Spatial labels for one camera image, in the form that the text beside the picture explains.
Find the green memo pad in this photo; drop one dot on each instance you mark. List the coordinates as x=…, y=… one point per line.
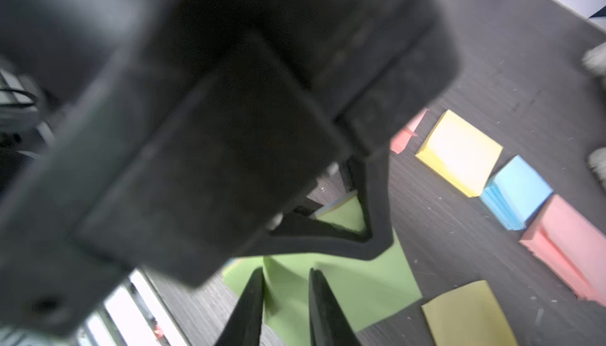
x=367, y=291

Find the pink memo pad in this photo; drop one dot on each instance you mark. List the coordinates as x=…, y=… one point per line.
x=574, y=249

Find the blue memo pad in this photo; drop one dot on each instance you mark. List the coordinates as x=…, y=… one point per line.
x=515, y=193

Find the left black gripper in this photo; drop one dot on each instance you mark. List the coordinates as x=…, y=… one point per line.
x=185, y=129

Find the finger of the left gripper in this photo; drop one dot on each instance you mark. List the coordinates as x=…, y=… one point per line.
x=356, y=226

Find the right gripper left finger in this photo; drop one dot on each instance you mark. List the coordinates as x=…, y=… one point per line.
x=243, y=327

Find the yellow memo pad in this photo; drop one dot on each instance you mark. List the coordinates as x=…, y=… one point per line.
x=460, y=153

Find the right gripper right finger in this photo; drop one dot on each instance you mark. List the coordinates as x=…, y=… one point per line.
x=327, y=322

